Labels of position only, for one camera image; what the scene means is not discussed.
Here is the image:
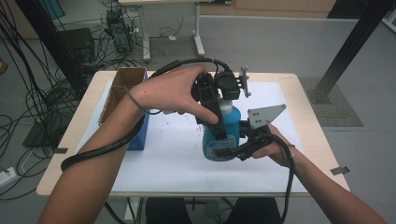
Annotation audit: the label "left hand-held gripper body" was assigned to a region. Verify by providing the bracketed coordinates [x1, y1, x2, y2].
[191, 64, 252, 105]

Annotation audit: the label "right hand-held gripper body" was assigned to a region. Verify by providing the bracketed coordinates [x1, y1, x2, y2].
[238, 104, 288, 161]

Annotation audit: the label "blue bottle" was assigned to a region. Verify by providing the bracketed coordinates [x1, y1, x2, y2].
[201, 98, 243, 162]

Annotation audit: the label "person's right hand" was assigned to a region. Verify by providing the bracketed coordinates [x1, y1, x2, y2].
[251, 124, 297, 168]

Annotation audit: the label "person's left hand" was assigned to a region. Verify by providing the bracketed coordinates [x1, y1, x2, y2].
[128, 63, 219, 125]

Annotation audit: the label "white desk with legs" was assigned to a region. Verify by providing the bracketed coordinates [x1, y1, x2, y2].
[118, 0, 233, 63]

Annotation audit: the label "white paper sheet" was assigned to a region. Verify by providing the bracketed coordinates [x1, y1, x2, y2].
[76, 79, 309, 194]

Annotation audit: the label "person's right leg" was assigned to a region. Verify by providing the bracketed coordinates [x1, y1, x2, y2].
[223, 197, 283, 224]

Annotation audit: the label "person's leg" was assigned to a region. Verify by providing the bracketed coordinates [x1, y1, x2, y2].
[145, 197, 192, 224]
[223, 197, 283, 224]

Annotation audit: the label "person's left leg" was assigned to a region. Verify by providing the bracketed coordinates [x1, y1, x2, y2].
[145, 197, 192, 224]

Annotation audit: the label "open cardboard box blue sides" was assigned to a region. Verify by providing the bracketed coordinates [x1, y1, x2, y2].
[98, 66, 150, 151]

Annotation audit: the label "white table leg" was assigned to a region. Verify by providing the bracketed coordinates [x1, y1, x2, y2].
[124, 196, 145, 224]

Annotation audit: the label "computer tower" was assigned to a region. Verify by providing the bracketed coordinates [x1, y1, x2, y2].
[106, 8, 135, 54]

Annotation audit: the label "black box on floor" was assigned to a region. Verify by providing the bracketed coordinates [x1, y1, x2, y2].
[57, 27, 96, 63]

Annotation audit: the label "black floor plate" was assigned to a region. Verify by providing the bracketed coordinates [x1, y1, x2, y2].
[22, 118, 78, 149]

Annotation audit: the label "white power strip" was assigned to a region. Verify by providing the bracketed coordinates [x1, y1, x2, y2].
[0, 166, 19, 189]

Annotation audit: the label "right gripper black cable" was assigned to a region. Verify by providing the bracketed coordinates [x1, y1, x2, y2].
[272, 134, 296, 224]

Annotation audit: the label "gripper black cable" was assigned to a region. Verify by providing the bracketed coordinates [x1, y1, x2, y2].
[272, 134, 296, 224]
[60, 57, 233, 173]

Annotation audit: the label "black metal post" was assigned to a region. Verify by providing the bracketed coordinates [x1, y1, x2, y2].
[311, 0, 396, 101]
[14, 0, 89, 91]

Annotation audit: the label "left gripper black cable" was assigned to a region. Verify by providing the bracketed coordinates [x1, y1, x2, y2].
[60, 57, 233, 173]

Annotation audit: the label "tangle of black floor cables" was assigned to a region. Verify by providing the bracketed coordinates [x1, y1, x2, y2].
[0, 0, 144, 201]

